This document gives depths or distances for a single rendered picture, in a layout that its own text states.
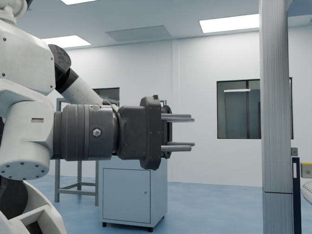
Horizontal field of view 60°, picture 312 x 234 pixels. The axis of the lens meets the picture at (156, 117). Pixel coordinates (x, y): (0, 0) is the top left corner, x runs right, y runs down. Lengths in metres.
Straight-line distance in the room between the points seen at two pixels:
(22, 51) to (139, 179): 2.25
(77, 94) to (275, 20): 0.63
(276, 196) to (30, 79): 0.66
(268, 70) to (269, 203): 0.32
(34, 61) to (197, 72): 4.89
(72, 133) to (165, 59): 5.35
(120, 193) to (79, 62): 4.18
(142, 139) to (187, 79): 5.11
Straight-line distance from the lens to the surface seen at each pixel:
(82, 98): 0.95
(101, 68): 6.22
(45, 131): 0.40
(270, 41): 0.74
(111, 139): 0.40
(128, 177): 2.86
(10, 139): 0.41
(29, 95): 0.44
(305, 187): 0.69
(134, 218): 2.93
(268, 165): 0.71
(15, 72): 0.70
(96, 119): 0.40
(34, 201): 0.82
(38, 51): 0.78
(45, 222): 0.78
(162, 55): 5.75
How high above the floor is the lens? 1.02
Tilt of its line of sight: 3 degrees up
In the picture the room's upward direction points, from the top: straight up
